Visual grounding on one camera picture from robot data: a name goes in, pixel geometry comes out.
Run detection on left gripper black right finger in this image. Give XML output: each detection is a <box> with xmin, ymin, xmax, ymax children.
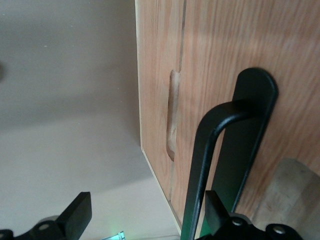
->
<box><xmin>204</xmin><ymin>189</ymin><xmax>234</xmax><ymax>236</ymax></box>

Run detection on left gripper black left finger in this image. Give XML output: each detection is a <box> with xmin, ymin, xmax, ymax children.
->
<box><xmin>56</xmin><ymin>191</ymin><xmax>93</xmax><ymax>240</ymax></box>

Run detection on black metal drawer handle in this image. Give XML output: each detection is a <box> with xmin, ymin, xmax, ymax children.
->
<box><xmin>180</xmin><ymin>66</ymin><xmax>279</xmax><ymax>240</ymax></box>

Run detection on wooden drawer with black handle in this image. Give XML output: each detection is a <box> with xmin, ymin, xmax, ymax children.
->
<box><xmin>171</xmin><ymin>0</ymin><xmax>320</xmax><ymax>240</ymax></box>

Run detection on wooden drawer with notch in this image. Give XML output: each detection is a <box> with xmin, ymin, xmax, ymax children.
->
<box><xmin>134</xmin><ymin>0</ymin><xmax>188</xmax><ymax>232</ymax></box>

